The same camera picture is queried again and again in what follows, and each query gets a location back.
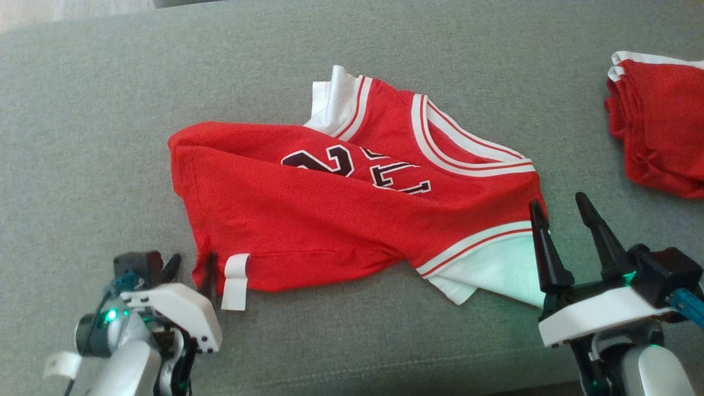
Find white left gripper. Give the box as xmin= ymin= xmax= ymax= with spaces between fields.
xmin=119 ymin=251 xmax=224 ymax=354

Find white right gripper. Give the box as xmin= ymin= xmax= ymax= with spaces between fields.
xmin=529 ymin=192 xmax=676 ymax=349

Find teal plug right camera cable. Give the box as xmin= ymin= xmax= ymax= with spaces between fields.
xmin=667 ymin=287 xmax=704 ymax=332

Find red basketball jersey white trim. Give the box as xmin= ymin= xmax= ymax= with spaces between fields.
xmin=167 ymin=65 xmax=549 ymax=312

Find white cable label tag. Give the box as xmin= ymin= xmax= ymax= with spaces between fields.
xmin=43 ymin=351 xmax=84 ymax=381

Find teal plug left camera cable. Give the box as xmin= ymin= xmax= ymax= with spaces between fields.
xmin=101 ymin=272 xmax=139 ymax=302

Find teal plug camera cable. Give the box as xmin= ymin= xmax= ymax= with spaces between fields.
xmin=101 ymin=272 xmax=139 ymax=302
xmin=667 ymin=287 xmax=704 ymax=332

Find red shorts white stripes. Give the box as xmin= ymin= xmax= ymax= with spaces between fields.
xmin=604 ymin=51 xmax=704 ymax=200

